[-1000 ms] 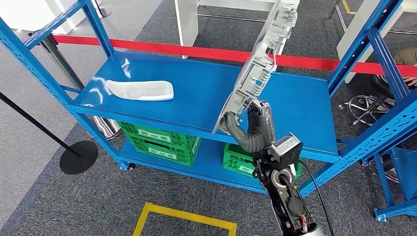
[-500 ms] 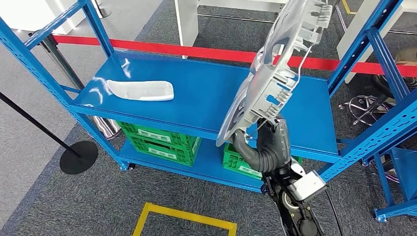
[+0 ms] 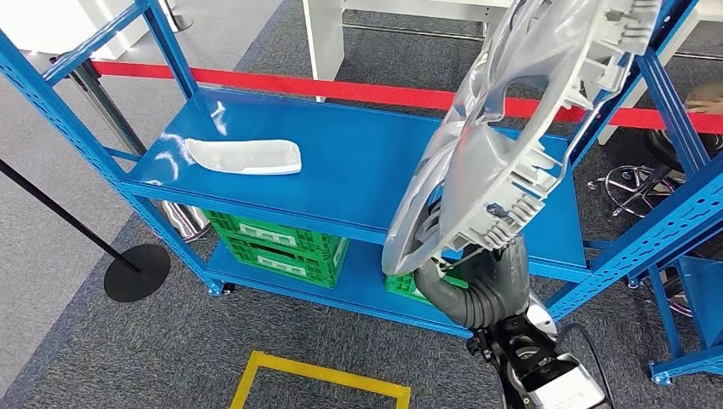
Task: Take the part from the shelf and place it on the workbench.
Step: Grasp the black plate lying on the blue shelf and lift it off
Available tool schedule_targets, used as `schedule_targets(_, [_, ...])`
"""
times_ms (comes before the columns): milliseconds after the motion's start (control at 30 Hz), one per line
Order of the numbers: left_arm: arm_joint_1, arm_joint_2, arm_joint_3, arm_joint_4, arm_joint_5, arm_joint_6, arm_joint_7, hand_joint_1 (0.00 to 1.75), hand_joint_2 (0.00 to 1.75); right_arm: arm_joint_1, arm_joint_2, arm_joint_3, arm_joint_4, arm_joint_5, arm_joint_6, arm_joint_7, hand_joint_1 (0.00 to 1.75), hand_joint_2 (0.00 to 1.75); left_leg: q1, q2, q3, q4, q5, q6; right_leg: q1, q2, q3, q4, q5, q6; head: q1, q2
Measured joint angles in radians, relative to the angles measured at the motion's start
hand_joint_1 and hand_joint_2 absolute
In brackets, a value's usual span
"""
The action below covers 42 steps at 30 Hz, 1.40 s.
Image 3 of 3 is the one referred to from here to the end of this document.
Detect white plastic trim part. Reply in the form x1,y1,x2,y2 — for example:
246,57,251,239
185,137,303,176

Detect black stanchion post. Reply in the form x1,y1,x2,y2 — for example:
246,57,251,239
0,158,172,304

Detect red barrier belt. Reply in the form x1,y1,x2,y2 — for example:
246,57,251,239
91,60,723,135

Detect person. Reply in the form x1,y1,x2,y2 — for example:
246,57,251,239
685,78,723,116

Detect black stool chrome base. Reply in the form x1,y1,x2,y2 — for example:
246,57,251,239
587,128,723,220

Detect black camera cable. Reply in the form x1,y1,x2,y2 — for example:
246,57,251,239
556,322,618,409

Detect blue metal shelf rack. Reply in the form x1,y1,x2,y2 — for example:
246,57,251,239
627,248,723,388
0,0,723,366

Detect white display block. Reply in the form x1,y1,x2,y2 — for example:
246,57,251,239
0,0,171,61

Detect white table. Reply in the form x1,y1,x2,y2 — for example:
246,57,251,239
595,0,723,147
302,0,512,104

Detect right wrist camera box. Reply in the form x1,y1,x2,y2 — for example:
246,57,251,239
522,352,614,409

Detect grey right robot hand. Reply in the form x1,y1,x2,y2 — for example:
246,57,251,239
414,237,533,325

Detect silver wheel hubcap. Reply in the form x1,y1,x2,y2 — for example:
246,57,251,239
381,0,663,278

